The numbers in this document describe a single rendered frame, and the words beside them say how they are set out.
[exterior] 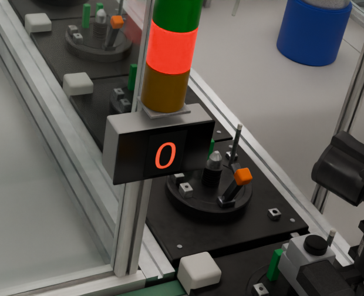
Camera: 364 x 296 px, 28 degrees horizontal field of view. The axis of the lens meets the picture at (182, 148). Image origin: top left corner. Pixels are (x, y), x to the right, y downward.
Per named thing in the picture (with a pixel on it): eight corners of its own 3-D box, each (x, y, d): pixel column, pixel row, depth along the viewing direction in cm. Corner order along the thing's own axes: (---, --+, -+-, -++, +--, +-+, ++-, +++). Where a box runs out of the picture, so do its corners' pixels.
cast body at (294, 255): (330, 293, 96) (345, 255, 92) (303, 302, 94) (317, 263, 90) (295, 250, 102) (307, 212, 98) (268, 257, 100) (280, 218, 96)
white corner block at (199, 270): (218, 292, 104) (223, 272, 101) (189, 299, 102) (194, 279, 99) (202, 269, 107) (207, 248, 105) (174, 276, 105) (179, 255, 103)
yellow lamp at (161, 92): (191, 110, 83) (198, 73, 80) (151, 115, 81) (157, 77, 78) (172, 87, 86) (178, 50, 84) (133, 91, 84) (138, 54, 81)
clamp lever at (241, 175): (234, 202, 113) (253, 178, 107) (223, 205, 112) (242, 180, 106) (225, 182, 114) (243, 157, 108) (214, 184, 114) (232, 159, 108)
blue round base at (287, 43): (347, 63, 186) (365, 9, 178) (297, 70, 180) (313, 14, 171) (313, 34, 197) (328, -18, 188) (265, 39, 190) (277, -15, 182)
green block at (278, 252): (277, 279, 102) (286, 254, 99) (270, 281, 101) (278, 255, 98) (272, 273, 103) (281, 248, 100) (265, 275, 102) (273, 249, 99)
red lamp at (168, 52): (198, 71, 80) (206, 32, 77) (157, 77, 78) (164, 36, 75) (178, 49, 84) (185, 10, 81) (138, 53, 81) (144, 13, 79)
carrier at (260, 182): (306, 235, 116) (327, 174, 109) (171, 269, 106) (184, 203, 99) (232, 147, 133) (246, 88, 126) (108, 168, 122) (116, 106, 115)
